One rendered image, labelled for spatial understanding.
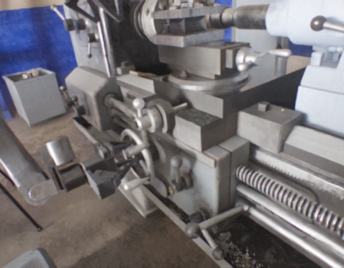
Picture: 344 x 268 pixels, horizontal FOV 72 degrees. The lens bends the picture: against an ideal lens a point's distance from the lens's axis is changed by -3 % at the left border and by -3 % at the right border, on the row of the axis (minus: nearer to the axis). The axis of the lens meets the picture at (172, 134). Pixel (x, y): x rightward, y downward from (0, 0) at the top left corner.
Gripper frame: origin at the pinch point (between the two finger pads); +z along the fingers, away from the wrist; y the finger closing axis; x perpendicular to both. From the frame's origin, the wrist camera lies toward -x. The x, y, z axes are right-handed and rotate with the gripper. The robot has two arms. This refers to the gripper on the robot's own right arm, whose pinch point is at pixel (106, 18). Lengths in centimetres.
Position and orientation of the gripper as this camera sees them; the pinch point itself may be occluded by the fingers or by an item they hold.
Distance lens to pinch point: 60.9
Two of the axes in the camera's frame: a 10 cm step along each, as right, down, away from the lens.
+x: -5.6, 7.8, -2.9
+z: 4.2, 5.7, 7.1
